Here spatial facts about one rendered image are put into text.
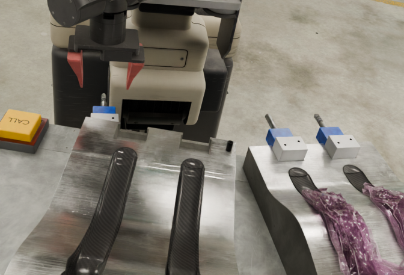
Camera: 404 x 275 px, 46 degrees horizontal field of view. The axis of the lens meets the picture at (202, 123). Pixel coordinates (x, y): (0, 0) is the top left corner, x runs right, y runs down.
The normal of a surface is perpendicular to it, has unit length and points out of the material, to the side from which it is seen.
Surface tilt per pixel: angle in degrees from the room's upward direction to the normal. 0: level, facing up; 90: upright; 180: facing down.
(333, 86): 0
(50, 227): 27
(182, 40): 31
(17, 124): 0
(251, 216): 0
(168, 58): 98
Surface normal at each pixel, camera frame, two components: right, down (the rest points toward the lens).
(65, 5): -0.54, 0.45
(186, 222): 0.14, -0.76
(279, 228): -0.96, 0.02
